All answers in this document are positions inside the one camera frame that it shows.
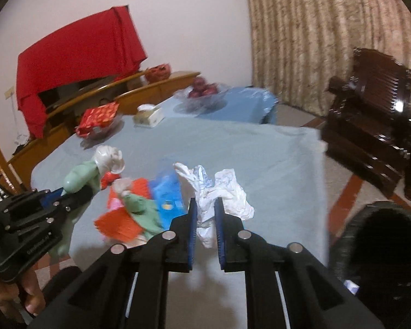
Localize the wooden cabinet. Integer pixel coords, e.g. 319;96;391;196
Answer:
7;70;201;186

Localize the plain white plastic bag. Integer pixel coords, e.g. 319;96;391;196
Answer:
94;145;125;175

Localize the blue packet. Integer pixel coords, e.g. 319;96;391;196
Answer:
149;169;187;230

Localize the heap of red apples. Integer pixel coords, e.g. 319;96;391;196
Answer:
188;77;218;99

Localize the green plastic bag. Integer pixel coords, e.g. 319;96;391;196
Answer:
48;159;101;257
125;192;165;240

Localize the red plastic bag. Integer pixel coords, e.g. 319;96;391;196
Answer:
101;173;119;190

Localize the shiny blue tablecloth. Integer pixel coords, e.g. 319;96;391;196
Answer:
164;86;278;126

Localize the black television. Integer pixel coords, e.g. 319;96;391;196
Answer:
38;75;115;110

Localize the tissue box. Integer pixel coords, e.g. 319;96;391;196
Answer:
133;104;165;128

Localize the glass fruit bowl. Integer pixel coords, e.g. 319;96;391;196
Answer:
174;82;228;112

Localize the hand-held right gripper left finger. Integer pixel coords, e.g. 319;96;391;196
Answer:
27;197;197;329

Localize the red patterned packet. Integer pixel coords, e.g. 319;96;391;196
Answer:
76;101;120;136

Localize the red cloth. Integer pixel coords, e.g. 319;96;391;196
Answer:
16;5;148;139

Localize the light blue tablecloth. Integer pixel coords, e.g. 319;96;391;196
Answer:
31;115;329;282

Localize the dark wooden armchair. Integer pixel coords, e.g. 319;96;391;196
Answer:
320;47;411;209

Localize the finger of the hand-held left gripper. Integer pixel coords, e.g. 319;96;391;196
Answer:
56;185;94;215
34;188;64;210

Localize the red basket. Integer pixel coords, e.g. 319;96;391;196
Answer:
144;62;172;83

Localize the black trash bin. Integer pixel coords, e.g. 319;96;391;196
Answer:
329;200;411;329

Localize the glass plate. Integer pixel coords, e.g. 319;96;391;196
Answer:
76;115;124;144

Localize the person's left hand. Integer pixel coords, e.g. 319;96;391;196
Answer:
0;267;46;323

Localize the white plastic bag blue print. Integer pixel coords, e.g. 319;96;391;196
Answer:
174;163;217;249

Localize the beige patterned curtain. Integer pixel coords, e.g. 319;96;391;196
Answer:
241;0;411;124

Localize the orange foam net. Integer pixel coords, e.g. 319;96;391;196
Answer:
94;177;155;242

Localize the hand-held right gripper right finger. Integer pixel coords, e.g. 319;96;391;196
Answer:
214;197;386;329

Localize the crumpled white paper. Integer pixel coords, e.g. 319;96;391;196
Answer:
214;169;256;220

